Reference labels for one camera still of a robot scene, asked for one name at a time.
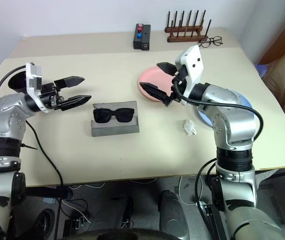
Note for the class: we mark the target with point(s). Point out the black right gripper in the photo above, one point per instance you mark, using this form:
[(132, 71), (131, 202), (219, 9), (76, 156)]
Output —
[(182, 72)]

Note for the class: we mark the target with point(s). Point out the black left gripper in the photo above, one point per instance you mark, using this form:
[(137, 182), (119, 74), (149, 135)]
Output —
[(48, 97)]

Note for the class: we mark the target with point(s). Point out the black sunglasses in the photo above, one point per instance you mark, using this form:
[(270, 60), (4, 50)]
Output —
[(102, 115)]

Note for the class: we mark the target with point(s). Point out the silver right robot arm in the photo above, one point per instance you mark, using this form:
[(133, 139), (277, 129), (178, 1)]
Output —
[(232, 120)]

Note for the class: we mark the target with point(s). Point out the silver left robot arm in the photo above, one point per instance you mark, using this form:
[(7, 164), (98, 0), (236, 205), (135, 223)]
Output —
[(5, 117)]

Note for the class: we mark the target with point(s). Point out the pink round plate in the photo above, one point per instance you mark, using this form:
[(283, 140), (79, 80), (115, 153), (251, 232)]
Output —
[(152, 75)]

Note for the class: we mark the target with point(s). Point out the plain black box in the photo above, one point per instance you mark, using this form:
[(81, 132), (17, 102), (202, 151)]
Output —
[(146, 37)]

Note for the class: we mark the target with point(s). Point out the black box with coloured buttons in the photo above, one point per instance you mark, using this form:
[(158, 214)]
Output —
[(138, 37)]

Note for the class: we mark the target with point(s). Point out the brown wooden peg rack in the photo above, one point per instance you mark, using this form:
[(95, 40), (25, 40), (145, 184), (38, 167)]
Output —
[(185, 37)]

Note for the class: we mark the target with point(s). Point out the crumpled white tissue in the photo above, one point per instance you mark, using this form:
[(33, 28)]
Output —
[(188, 126)]

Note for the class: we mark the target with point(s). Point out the thin-framed clear eyeglasses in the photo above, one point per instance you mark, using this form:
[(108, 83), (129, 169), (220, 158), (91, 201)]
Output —
[(217, 40)]

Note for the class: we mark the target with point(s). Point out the blue round plate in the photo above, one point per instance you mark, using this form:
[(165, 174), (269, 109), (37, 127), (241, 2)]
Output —
[(246, 101)]

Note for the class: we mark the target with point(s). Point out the brown wooden cabinet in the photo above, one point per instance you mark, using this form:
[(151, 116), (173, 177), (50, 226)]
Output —
[(282, 42)]

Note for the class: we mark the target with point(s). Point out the black wheel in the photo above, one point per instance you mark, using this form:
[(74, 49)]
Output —
[(43, 225)]

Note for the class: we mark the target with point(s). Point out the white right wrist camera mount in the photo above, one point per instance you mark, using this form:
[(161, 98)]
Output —
[(193, 60)]

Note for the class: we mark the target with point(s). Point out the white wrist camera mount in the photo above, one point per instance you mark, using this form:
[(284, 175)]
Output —
[(33, 82), (193, 60)]

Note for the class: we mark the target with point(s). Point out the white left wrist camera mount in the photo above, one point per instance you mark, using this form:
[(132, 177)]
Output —
[(33, 82)]

